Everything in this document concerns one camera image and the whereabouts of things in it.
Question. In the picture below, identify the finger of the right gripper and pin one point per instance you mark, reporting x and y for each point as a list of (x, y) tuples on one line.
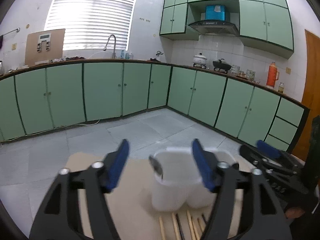
[(267, 149)]

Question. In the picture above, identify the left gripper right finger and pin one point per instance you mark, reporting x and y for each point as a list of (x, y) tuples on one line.
[(261, 216)]

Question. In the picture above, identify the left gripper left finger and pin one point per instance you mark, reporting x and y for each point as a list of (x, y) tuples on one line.
[(58, 216)]

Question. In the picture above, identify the plain bamboo chopstick short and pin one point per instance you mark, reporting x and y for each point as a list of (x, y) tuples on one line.
[(197, 237)]

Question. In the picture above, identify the red-brown handle bamboo chopstick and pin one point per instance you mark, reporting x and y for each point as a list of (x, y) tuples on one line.
[(190, 222)]

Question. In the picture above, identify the red-end bamboo chopstick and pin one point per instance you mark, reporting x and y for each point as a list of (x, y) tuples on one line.
[(162, 230), (175, 225)]

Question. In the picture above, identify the silver metal spoon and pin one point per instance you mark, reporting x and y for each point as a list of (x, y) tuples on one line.
[(156, 165)]

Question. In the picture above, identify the plain bamboo chopstick long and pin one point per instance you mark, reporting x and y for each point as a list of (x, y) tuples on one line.
[(201, 224)]

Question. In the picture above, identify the person's right hand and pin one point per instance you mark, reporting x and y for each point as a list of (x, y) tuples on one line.
[(294, 212)]

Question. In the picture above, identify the small glass jar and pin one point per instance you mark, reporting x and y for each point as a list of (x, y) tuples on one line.
[(281, 87)]

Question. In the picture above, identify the brown wooden door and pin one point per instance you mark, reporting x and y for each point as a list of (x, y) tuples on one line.
[(311, 93)]

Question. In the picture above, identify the orange thermos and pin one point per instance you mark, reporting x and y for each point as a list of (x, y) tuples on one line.
[(272, 76)]

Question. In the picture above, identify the patterned ceramic canister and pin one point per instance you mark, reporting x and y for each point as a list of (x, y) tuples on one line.
[(250, 75)]

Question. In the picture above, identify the white double utensil holder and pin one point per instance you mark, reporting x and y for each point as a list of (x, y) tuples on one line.
[(181, 183)]

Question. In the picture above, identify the black cooking pot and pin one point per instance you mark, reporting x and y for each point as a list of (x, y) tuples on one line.
[(221, 66)]

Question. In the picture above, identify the white ceramic pot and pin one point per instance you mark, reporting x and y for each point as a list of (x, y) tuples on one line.
[(199, 61)]

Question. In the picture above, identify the green lower cabinets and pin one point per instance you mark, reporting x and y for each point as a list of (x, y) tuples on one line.
[(55, 95)]

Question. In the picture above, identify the green cabinets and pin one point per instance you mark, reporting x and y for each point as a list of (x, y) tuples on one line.
[(261, 24), (55, 95)]

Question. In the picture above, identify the green upper cabinets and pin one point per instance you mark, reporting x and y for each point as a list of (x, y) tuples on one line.
[(261, 24)]

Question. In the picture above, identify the black range hood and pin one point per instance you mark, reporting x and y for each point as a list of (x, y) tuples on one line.
[(215, 27)]

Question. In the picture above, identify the blue box on hood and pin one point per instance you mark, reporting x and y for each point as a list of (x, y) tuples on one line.
[(216, 12)]

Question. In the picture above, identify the steel electric kettle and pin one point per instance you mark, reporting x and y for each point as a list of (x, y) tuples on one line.
[(1, 68)]

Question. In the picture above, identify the brown water purifier box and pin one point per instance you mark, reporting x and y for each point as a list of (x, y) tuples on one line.
[(44, 46)]

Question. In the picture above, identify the metal towel bar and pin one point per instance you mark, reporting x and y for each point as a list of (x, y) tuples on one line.
[(12, 31)]

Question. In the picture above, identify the white window blind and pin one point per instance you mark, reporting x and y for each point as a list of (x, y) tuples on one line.
[(92, 24)]

